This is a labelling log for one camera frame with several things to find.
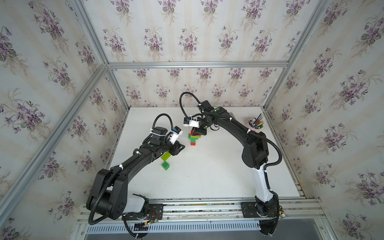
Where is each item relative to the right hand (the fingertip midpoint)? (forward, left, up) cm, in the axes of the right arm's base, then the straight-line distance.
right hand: (196, 129), depth 91 cm
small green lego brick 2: (-20, +18, -10) cm, 28 cm away
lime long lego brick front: (-5, +1, -1) cm, 5 cm away
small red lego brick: (-4, +2, -11) cm, 12 cm away
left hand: (-10, +9, -2) cm, 14 cm away
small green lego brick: (-4, +2, -8) cm, 9 cm away
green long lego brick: (-5, +4, -3) cm, 7 cm away
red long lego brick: (-3, +3, +1) cm, 5 cm away
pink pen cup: (+3, -38, -3) cm, 38 cm away
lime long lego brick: (-14, +19, -10) cm, 26 cm away
